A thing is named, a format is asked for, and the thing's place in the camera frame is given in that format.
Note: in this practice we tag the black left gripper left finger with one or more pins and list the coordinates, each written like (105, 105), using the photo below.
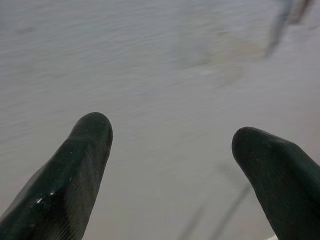
(65, 180)

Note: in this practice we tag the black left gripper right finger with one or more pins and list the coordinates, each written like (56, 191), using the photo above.
(282, 180)

